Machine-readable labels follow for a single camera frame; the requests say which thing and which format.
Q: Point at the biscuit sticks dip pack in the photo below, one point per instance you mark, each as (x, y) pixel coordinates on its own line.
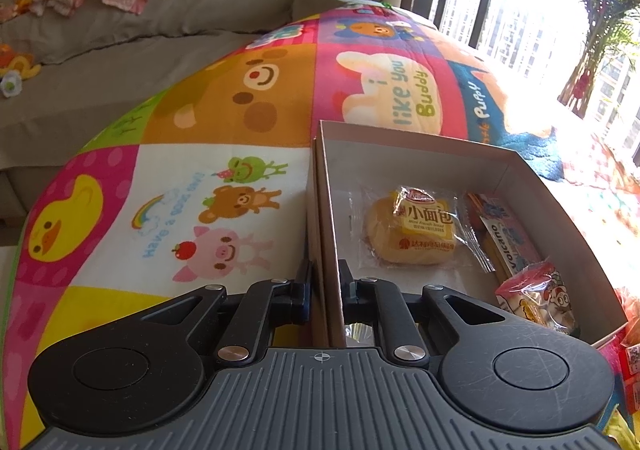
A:
(505, 240)

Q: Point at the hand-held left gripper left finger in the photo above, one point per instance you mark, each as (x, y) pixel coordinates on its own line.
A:
(303, 295)

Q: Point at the colourful printed play mat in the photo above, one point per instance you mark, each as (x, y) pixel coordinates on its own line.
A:
(175, 130)

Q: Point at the cartoon print snack packet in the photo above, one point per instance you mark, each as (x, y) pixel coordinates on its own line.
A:
(540, 300)

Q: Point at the small colourful baby garment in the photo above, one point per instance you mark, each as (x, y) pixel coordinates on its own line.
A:
(15, 10)

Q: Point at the orange plush toy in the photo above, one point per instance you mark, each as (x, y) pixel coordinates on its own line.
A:
(17, 61)

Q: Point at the red snack packet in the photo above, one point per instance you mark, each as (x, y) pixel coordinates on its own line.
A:
(629, 362)

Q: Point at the bread bun packet orange label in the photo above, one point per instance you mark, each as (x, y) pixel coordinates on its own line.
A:
(405, 240)

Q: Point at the white green baby toy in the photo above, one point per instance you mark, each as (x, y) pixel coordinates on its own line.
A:
(10, 84)

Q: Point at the pink cardboard box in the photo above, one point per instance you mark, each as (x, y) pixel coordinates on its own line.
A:
(430, 160)

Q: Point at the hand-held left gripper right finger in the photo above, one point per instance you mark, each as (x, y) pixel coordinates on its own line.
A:
(346, 290)

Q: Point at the grey sofa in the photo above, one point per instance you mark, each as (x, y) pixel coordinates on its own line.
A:
(100, 80)

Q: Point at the tall green potted palm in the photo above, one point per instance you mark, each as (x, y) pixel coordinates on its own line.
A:
(600, 20)

